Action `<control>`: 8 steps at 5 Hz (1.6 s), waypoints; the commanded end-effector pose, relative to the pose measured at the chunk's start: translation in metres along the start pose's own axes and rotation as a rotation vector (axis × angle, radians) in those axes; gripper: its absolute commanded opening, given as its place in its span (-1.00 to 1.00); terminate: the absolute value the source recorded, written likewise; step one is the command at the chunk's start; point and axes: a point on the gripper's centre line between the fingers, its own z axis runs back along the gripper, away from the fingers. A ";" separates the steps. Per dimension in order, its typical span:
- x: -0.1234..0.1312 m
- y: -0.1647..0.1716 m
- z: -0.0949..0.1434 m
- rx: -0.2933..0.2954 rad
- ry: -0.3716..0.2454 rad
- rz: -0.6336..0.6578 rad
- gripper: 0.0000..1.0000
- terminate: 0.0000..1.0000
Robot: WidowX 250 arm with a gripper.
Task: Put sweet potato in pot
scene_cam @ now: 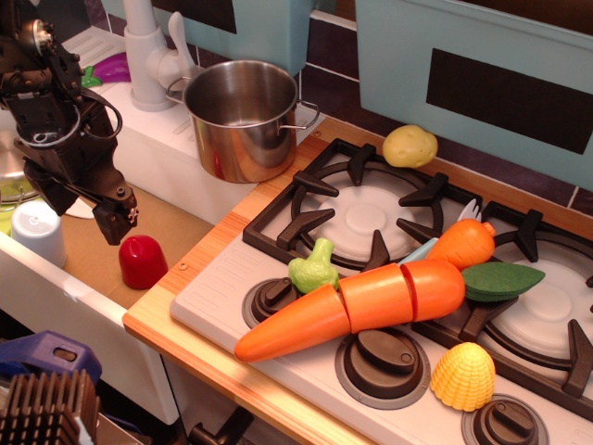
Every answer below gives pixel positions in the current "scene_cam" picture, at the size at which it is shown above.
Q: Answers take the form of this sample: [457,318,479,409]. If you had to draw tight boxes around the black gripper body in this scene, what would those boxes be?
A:
[12,88,126,215]

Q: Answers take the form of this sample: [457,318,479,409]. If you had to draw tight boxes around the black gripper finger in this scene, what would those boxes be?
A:
[93,186,139,246]

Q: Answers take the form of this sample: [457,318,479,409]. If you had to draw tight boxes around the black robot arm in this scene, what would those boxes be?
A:
[1,1,139,246]

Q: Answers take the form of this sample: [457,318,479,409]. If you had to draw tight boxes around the stainless steel pot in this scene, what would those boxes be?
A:
[166,60,321,184]

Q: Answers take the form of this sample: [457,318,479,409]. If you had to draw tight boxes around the yellow toy potato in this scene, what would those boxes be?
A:
[382,125,438,168]

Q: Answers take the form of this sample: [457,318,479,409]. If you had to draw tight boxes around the steel bowl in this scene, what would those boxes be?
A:
[0,129,38,201]

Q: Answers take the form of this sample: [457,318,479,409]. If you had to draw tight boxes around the white toy sink unit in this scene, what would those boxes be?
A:
[0,25,325,426]

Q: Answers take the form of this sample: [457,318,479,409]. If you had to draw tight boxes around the light blue plastic cup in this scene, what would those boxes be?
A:
[11,200,67,268]

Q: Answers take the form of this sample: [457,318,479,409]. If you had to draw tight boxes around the purple toy eggplant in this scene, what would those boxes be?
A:
[82,52,131,88]

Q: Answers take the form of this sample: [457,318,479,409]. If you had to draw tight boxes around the white toy faucet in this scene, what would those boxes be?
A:
[123,0,198,112]

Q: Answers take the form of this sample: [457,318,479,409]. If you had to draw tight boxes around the blue plastic clamp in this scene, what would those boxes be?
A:
[1,330,103,384]

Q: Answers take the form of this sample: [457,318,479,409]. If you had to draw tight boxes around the brown left stove knob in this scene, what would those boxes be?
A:
[242,277,303,328]

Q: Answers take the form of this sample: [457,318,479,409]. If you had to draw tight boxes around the brown stove knob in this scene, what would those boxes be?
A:
[334,327,431,411]
[461,394,550,445]
[242,277,303,328]

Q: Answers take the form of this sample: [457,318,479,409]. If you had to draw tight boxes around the green toy broccoli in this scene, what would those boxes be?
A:
[288,237,339,294]

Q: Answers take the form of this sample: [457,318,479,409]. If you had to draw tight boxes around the brown ribbed heat sink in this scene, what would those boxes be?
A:
[1,371,100,444]

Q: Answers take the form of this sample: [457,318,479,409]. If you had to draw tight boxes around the teal left cabinet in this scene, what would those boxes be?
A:
[100,0,316,76]

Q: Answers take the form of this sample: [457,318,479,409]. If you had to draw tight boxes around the large orange toy carrot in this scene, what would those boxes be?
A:
[234,260,465,362]

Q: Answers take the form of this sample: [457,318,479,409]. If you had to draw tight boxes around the brown middle stove knob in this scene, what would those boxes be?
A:
[334,327,431,411]

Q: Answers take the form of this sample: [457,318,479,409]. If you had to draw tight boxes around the white toy stove top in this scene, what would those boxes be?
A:
[169,136,593,445]

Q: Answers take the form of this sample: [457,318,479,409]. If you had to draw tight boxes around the white light blue fork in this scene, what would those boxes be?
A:
[397,198,482,265]

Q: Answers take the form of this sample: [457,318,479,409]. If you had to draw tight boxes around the small orange toy carrot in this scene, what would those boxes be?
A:
[426,219,496,271]

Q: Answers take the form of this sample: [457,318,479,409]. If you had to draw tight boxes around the green felt leaf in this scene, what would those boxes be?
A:
[461,261,546,302]

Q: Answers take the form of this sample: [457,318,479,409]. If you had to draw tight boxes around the yellow toy corn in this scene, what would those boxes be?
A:
[430,342,496,413]

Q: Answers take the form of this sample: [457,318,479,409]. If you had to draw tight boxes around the black right burner grate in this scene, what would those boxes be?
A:
[412,202,592,419]

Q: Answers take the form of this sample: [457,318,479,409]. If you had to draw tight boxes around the teal cabinet with dark window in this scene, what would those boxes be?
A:
[356,1,592,188]

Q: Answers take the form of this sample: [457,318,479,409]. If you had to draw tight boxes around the brown right stove knob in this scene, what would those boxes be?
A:
[461,394,550,445]

